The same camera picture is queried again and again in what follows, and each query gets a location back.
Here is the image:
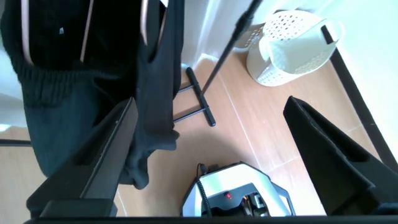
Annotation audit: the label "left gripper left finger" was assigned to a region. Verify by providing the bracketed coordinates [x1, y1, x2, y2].
[25, 96, 139, 218]

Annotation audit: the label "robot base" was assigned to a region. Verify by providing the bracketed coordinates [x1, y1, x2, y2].
[180, 161, 297, 218]

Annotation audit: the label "white laundry basket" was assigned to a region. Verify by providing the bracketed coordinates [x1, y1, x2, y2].
[233, 9, 345, 88]

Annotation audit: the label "beige curtain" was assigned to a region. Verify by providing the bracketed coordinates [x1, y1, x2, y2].
[0, 0, 282, 129]

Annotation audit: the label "black clothes rack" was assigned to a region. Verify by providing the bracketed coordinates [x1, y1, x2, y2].
[0, 0, 264, 147]

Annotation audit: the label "black shorts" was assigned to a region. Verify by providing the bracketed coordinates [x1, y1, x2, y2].
[0, 0, 139, 179]

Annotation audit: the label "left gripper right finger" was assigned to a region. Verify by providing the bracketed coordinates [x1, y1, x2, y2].
[282, 95, 398, 217]

